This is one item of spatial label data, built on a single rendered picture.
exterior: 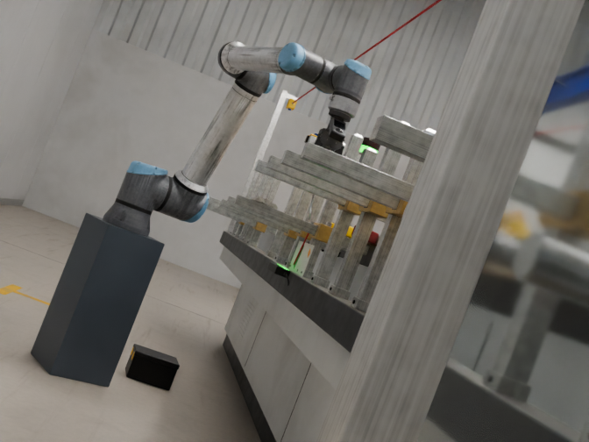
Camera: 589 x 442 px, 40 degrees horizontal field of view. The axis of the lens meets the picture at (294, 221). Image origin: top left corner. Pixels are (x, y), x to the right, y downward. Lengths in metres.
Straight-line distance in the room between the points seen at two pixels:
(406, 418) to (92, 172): 10.41
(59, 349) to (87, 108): 7.68
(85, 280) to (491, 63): 2.96
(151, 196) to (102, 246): 0.28
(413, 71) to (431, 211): 10.76
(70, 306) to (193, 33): 7.84
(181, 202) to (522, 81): 3.06
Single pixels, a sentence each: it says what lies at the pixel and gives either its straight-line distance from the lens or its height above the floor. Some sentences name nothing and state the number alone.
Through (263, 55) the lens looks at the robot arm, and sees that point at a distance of 2.75.
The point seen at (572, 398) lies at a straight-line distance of 0.24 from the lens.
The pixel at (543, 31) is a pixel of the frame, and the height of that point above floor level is 0.86.
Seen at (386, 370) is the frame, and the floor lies 0.76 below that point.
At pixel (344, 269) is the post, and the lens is 2.02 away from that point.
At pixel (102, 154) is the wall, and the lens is 10.60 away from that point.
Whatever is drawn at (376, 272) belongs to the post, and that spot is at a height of 0.79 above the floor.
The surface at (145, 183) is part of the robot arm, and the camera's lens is 3.20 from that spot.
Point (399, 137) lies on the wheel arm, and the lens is 0.97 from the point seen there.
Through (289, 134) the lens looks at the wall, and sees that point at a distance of 10.58.
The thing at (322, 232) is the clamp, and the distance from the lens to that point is 2.44.
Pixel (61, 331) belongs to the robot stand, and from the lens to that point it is 3.21.
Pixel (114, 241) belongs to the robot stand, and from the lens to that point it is 3.14.
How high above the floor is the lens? 0.78
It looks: 2 degrees up
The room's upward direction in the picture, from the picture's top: 21 degrees clockwise
